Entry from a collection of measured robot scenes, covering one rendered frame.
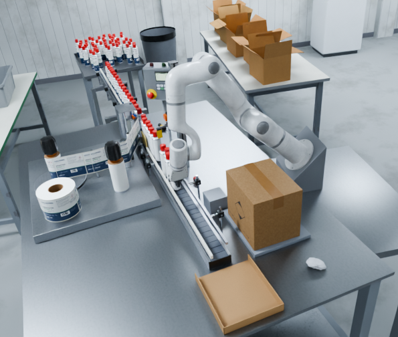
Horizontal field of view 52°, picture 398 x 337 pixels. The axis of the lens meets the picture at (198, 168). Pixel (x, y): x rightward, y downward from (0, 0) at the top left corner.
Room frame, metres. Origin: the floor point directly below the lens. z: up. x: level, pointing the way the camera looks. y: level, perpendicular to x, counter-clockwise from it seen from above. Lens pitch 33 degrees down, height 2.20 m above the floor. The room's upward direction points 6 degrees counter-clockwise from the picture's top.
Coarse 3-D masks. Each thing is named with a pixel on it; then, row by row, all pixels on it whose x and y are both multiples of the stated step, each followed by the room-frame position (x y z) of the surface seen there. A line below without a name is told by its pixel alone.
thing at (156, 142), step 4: (156, 132) 2.17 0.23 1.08; (156, 136) 2.17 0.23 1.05; (156, 140) 2.16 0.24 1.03; (160, 140) 2.17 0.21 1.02; (156, 144) 2.16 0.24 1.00; (160, 144) 2.17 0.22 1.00; (156, 148) 2.16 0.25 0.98; (160, 148) 2.17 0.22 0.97; (156, 152) 2.16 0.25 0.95; (156, 156) 2.16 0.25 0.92; (156, 160) 2.17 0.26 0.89; (160, 160) 2.16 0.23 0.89
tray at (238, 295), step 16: (224, 272) 1.25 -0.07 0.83; (240, 272) 1.24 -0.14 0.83; (256, 272) 1.23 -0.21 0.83; (208, 288) 1.17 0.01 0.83; (224, 288) 1.16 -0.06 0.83; (240, 288) 1.15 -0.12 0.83; (256, 288) 1.15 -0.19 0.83; (272, 288) 1.11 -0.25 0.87; (224, 304) 1.08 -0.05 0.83; (240, 304) 1.07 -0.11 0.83; (256, 304) 1.07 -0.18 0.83; (272, 304) 1.06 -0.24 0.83; (224, 320) 1.01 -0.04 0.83; (240, 320) 0.97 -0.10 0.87; (256, 320) 0.99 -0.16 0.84
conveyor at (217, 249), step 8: (152, 160) 2.18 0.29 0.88; (176, 192) 1.82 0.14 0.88; (184, 192) 1.82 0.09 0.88; (184, 200) 1.74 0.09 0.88; (192, 200) 1.74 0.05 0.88; (192, 208) 1.67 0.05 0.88; (192, 216) 1.60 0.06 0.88; (200, 216) 1.60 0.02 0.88; (200, 224) 1.53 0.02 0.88; (200, 232) 1.48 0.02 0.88; (208, 232) 1.47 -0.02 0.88; (208, 240) 1.42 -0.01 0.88; (216, 240) 1.41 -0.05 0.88; (216, 248) 1.36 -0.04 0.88; (208, 256) 1.31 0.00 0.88; (216, 256) 1.31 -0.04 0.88; (224, 256) 1.30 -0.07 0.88
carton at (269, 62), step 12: (252, 36) 3.85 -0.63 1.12; (264, 36) 3.87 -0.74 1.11; (252, 48) 3.81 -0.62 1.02; (264, 48) 3.83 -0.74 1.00; (276, 48) 3.48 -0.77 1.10; (288, 48) 3.51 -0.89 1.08; (252, 60) 3.72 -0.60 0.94; (264, 60) 3.47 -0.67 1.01; (276, 60) 3.50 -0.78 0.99; (288, 60) 3.53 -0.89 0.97; (252, 72) 3.72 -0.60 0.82; (264, 72) 3.47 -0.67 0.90; (276, 72) 3.50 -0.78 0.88; (288, 72) 3.53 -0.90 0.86; (264, 84) 3.47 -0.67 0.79
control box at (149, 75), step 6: (144, 66) 2.21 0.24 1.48; (156, 66) 2.19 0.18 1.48; (168, 66) 2.17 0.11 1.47; (144, 72) 2.18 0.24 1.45; (150, 72) 2.17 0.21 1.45; (144, 78) 2.18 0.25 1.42; (150, 78) 2.17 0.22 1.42; (150, 84) 2.17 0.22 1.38; (150, 90) 2.17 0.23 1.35; (156, 90) 2.16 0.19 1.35; (162, 90) 2.15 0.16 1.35; (156, 96) 2.16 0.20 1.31; (162, 96) 2.15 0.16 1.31
